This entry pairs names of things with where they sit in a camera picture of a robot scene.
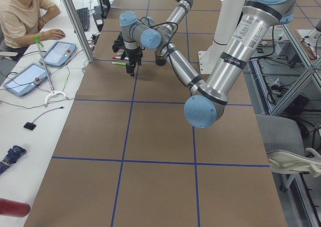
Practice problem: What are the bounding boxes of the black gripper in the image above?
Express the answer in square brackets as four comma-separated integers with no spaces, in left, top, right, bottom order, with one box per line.
[112,32,143,77]

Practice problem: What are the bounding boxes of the green highlighter pen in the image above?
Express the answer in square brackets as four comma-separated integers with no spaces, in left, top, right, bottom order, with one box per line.
[111,62,128,66]

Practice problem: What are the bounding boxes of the white red-capped marker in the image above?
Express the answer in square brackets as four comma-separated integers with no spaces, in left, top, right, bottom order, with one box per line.
[112,56,129,60]

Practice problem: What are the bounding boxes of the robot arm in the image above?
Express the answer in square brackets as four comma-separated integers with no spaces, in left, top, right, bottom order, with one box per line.
[140,0,194,35]
[112,0,296,128]

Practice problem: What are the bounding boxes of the black mesh pen cup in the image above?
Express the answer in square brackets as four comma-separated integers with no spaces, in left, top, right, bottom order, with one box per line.
[154,50,166,66]

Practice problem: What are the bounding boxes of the black keyboard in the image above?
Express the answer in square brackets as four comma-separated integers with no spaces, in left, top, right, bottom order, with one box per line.
[76,8,90,31]

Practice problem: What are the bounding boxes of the far blue teach pendant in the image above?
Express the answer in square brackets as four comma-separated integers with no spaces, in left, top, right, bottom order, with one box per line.
[43,41,76,67]

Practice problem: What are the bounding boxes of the blue teach pendant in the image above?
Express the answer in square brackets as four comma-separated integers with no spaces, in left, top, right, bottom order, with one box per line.
[43,41,76,67]
[3,63,47,96]

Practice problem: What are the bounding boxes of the near blue teach pendant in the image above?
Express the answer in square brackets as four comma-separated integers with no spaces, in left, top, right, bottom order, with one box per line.
[3,63,47,96]

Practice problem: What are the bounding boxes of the reacher grabber stick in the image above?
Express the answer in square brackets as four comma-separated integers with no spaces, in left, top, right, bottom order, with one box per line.
[34,36,67,107]

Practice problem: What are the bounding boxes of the small black square pad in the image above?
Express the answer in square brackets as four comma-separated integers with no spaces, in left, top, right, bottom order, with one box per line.
[23,122,37,131]

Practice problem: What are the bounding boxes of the seated person beige shirt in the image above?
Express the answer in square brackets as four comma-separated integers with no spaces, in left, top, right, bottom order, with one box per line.
[1,0,65,61]

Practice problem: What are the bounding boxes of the folded blue umbrella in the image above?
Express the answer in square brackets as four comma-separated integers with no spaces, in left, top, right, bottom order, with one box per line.
[1,145,27,174]

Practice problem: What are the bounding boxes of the grey office chair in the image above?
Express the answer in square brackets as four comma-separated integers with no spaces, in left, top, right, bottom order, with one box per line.
[256,115,320,192]

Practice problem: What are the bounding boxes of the red bottle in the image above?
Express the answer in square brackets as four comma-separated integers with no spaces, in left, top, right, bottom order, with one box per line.
[1,198,31,217]

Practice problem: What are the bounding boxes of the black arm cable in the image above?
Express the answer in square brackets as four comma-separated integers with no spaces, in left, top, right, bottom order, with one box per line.
[139,17,179,64]

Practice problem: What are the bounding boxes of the grey aluminium frame post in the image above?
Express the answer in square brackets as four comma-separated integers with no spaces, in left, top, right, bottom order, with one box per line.
[62,0,94,63]

